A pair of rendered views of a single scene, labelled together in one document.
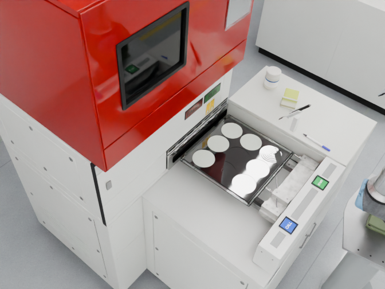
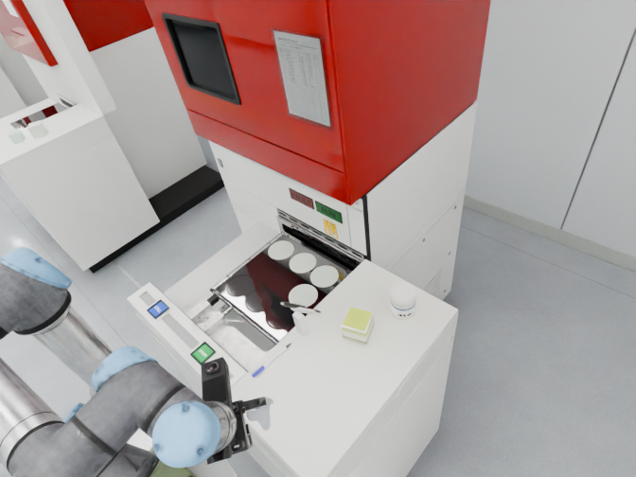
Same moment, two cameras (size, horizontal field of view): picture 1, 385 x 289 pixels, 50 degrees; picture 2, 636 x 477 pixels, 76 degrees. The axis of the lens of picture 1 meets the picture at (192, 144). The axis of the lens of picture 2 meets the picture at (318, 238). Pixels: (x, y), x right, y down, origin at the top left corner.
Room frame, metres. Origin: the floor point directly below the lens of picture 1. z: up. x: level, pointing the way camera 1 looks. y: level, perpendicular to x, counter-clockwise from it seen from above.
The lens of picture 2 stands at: (1.59, -1.10, 1.99)
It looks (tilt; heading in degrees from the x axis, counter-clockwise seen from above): 44 degrees down; 105
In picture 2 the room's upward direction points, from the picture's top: 11 degrees counter-clockwise
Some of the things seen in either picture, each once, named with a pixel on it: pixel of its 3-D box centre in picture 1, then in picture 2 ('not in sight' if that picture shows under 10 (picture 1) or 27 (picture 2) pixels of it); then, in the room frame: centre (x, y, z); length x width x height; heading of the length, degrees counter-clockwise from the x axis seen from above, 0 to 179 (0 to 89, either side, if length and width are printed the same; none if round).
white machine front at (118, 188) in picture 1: (172, 137); (283, 202); (1.16, 0.09, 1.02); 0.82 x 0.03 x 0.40; 145
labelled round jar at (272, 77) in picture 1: (272, 78); (402, 301); (1.61, -0.36, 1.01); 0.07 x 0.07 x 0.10
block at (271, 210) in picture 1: (271, 210); (199, 310); (0.92, -0.34, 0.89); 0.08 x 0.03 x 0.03; 55
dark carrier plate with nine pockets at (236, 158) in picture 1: (237, 156); (281, 281); (1.19, -0.21, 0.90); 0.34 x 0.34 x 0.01; 55
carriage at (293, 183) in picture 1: (289, 189); (229, 340); (1.05, -0.43, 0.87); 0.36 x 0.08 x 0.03; 145
